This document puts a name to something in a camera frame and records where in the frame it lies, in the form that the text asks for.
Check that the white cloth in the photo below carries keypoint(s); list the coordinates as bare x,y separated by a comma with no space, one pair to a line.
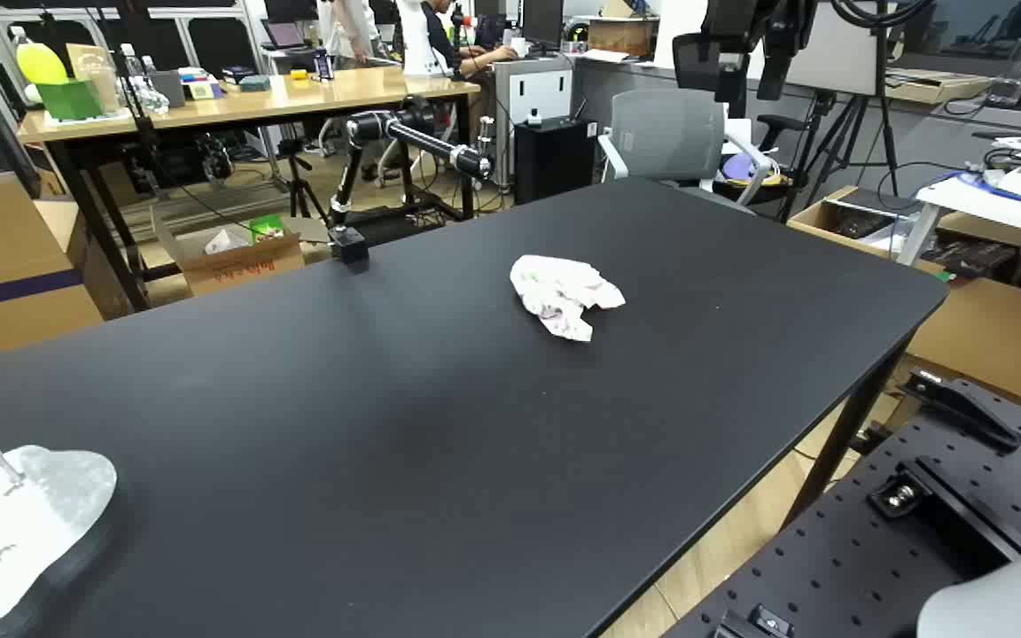
558,287

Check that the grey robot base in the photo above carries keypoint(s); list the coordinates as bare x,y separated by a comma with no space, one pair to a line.
1007,603

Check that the white cabinet with slot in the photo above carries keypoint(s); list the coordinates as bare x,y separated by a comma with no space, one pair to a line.
531,88

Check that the grey office chair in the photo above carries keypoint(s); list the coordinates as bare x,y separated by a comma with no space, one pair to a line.
663,137

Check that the small black tripod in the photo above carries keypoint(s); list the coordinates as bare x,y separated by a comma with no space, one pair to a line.
299,178

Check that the open cardboard box with items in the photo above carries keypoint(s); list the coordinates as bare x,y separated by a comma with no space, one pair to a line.
238,262

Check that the seated person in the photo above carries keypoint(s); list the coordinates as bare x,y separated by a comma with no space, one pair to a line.
461,30

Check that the long wooden desk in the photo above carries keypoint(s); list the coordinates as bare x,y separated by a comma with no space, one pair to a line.
250,105

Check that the shallow cardboard tray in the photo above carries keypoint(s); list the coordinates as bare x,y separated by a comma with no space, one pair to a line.
854,217

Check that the black perforated breadboard plate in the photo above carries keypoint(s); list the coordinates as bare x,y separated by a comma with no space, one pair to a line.
843,555

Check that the tall black tripod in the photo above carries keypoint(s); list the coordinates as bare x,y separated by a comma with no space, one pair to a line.
881,107

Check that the black clamp block with bolts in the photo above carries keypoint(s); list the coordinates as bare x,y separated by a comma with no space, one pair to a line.
902,497

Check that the plain cardboard box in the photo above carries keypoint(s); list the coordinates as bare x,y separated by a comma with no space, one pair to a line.
995,337

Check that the green container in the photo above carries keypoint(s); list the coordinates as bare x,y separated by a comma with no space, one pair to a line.
69,100

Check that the white side table with papers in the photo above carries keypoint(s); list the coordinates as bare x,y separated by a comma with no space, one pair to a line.
1007,204

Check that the large cardboard box red label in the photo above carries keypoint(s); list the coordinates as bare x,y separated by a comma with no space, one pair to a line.
3,261

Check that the yellow balloon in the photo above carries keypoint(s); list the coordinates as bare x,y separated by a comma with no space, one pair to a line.
37,61

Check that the black angled bracket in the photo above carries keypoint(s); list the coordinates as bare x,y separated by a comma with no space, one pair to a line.
959,407

